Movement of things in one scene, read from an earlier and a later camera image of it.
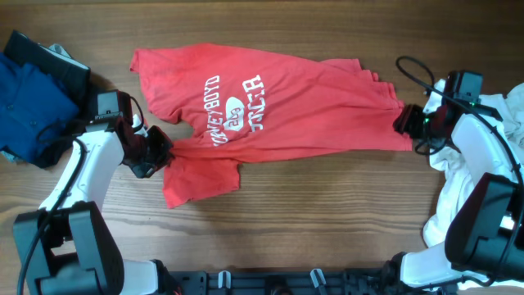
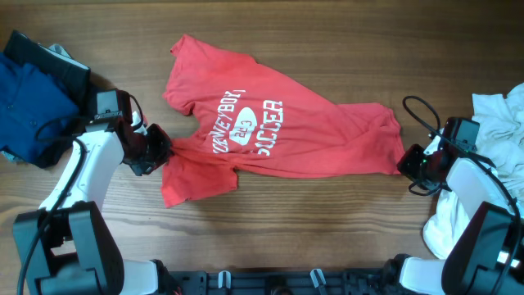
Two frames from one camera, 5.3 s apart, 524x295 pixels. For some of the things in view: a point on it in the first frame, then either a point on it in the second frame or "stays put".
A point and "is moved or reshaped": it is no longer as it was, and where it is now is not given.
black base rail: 317,282 stays put
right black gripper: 409,123 → 412,167
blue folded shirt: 30,99 stays put
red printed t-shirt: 246,102 is moved or reshaped
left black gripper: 148,149 stays put
